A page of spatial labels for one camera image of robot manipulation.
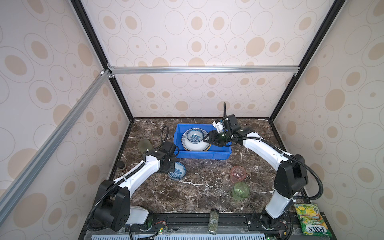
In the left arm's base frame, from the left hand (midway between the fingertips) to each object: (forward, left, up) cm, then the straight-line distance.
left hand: (173, 166), depth 85 cm
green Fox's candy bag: (-26, -69, -4) cm, 74 cm away
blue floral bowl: (-2, -3, -5) cm, 6 cm away
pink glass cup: (-1, -38, -8) cm, 39 cm away
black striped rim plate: (+16, -18, -4) cm, 24 cm away
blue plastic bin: (+15, -25, -10) cm, 31 cm away
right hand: (+11, -19, +10) cm, 24 cm away
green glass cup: (-11, -38, -7) cm, 41 cm away
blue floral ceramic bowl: (+24, -12, -4) cm, 28 cm away
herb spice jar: (-27, -22, -3) cm, 35 cm away
